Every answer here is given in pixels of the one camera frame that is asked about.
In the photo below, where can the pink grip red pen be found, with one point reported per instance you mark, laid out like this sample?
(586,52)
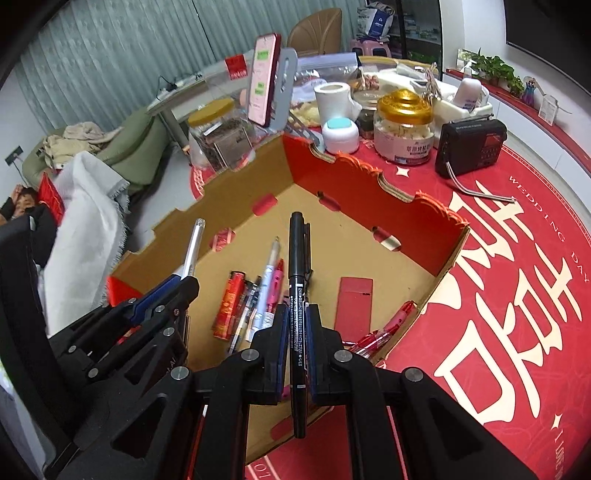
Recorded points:
(370,345)

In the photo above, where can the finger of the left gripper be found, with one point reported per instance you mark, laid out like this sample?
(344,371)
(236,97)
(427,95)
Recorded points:
(145,307)

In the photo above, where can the dark clear mechanical pen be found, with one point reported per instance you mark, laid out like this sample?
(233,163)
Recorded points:
(248,305)

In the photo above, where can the red cardboard tray box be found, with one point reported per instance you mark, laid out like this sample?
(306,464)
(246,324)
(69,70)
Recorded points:
(329,219)

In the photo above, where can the green potted plants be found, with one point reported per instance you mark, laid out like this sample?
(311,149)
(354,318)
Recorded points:
(493,70)

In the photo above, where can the white teal cream jar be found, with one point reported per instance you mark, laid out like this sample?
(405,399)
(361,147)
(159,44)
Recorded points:
(341,135)

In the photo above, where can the red lighter case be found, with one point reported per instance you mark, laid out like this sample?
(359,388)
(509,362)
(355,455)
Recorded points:
(354,308)

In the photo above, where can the black portable radio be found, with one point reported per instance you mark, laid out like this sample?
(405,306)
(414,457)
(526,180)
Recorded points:
(469,145)

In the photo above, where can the red printed lighter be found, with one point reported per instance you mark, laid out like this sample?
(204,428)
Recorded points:
(225,318)

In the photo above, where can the pink clip gel pen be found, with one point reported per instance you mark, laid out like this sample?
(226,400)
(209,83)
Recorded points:
(276,286)

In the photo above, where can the black marker pen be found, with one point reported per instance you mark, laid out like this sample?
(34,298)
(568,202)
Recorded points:
(299,271)

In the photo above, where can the white cloth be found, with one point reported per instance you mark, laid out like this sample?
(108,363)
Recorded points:
(89,242)

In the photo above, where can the grey blue cartoon pen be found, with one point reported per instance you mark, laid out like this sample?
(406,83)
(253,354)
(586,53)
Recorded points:
(264,289)

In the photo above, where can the smartphone on stand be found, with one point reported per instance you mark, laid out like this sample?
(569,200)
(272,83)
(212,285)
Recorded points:
(261,84)

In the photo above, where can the yellow lid plastic jar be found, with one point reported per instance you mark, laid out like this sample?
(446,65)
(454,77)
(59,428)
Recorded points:
(219,137)

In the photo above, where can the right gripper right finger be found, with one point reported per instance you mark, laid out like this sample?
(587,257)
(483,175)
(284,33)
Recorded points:
(401,425)

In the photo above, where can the silver grey marker pen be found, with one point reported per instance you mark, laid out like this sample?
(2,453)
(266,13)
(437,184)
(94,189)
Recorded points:
(193,247)

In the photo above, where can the white paper roll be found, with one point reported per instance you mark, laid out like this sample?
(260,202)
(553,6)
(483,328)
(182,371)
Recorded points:
(334,101)

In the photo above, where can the gold lid glass jar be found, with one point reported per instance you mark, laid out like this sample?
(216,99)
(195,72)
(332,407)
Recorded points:
(403,128)

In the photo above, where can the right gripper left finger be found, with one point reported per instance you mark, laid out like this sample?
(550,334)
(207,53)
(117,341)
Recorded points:
(251,377)

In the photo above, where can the wall television screen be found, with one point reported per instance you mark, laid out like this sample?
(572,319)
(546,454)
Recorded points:
(557,31)

